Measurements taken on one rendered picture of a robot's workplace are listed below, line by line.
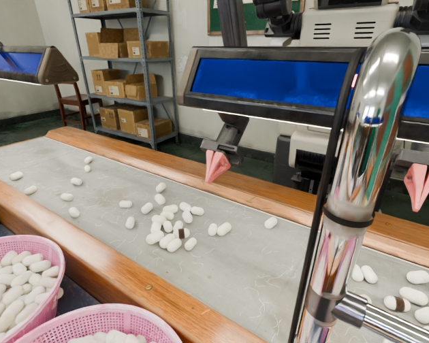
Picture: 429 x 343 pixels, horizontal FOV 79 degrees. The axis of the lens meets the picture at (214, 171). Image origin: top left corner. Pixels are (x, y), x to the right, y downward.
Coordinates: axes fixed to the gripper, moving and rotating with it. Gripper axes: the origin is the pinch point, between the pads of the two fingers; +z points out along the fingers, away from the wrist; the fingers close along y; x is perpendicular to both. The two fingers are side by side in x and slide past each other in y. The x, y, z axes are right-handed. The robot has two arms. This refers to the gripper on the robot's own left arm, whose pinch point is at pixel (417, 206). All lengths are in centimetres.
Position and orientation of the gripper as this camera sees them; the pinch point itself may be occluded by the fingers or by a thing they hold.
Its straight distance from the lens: 57.8
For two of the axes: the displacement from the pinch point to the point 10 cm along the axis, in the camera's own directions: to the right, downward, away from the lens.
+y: 8.3, 2.4, -5.0
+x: 3.5, 4.6, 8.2
